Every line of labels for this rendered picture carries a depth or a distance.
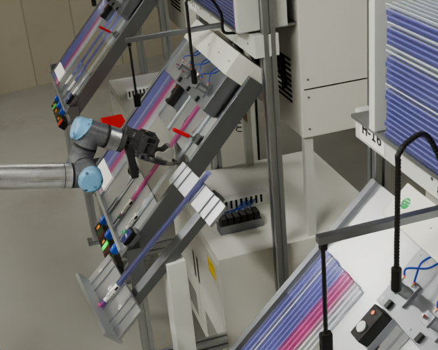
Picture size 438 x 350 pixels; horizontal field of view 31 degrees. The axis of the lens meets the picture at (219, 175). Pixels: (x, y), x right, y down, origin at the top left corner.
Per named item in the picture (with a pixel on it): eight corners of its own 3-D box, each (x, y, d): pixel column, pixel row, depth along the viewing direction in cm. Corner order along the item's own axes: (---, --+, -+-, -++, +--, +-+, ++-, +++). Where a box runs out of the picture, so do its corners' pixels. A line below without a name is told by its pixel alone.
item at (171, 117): (201, 168, 251) (190, 161, 249) (156, 105, 309) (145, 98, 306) (262, 85, 246) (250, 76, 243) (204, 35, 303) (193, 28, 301)
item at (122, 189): (131, 255, 256) (124, 251, 254) (99, 176, 313) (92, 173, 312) (164, 209, 253) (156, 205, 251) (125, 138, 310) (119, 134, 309)
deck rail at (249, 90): (137, 264, 255) (122, 256, 253) (135, 261, 257) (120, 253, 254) (265, 87, 244) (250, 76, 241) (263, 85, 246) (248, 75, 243)
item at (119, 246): (135, 261, 257) (117, 252, 254) (102, 182, 315) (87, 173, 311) (138, 258, 257) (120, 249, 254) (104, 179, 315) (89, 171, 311)
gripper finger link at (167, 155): (185, 153, 252) (159, 145, 248) (179, 169, 253) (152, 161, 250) (183, 150, 255) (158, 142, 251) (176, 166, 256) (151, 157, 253)
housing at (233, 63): (257, 97, 247) (224, 73, 240) (213, 57, 290) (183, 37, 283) (272, 76, 246) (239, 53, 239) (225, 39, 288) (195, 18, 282)
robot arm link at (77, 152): (66, 182, 239) (78, 149, 236) (60, 168, 248) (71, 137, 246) (90, 187, 242) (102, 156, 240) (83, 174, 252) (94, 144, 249)
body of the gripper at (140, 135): (162, 141, 248) (127, 130, 243) (152, 164, 250) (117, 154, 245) (156, 132, 254) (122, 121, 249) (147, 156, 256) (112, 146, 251)
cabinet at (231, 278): (231, 401, 291) (217, 260, 264) (183, 301, 352) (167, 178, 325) (388, 356, 306) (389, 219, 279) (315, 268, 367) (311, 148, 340)
